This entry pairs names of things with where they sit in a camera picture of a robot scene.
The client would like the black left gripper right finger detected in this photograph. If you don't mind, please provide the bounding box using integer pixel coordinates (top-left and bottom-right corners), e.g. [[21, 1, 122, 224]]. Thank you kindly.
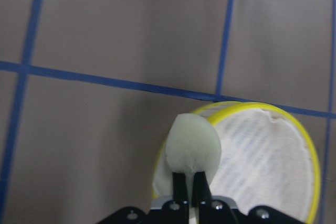
[[192, 172, 212, 224]]

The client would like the white bun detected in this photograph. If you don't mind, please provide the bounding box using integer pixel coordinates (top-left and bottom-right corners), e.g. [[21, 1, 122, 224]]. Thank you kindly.
[[164, 113, 222, 224]]

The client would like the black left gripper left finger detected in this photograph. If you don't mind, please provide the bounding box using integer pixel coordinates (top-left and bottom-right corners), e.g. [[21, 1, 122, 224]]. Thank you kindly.
[[172, 172, 190, 224]]

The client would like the yellow steamer centre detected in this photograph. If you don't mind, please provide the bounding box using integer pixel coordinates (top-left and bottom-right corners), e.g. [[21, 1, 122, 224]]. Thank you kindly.
[[152, 101, 321, 223]]

